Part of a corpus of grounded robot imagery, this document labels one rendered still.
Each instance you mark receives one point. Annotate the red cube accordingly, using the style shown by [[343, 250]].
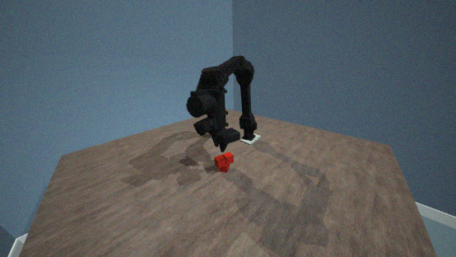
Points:
[[224, 169], [229, 158], [220, 161]]

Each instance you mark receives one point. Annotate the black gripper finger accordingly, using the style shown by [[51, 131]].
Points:
[[222, 146], [214, 135]]

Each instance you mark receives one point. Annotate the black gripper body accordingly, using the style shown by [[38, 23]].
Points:
[[224, 135]]

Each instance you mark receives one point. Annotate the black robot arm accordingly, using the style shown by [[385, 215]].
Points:
[[210, 95]]

